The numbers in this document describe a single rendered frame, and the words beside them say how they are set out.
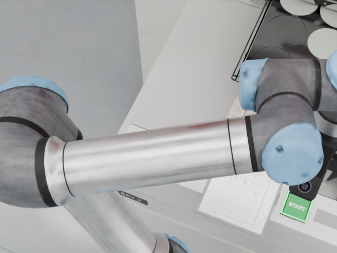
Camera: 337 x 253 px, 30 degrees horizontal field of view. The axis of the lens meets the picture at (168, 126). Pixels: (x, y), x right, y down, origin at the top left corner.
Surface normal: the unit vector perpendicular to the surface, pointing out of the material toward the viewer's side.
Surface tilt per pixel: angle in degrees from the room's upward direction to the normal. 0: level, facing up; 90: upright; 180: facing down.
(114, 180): 62
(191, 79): 0
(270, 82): 38
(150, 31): 90
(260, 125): 13
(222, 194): 0
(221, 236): 90
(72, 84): 0
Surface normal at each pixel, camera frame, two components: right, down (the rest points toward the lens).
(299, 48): -0.02, -0.48
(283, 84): -0.08, -0.80
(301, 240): -0.40, 0.81
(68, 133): 0.83, -0.20
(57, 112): 0.87, -0.38
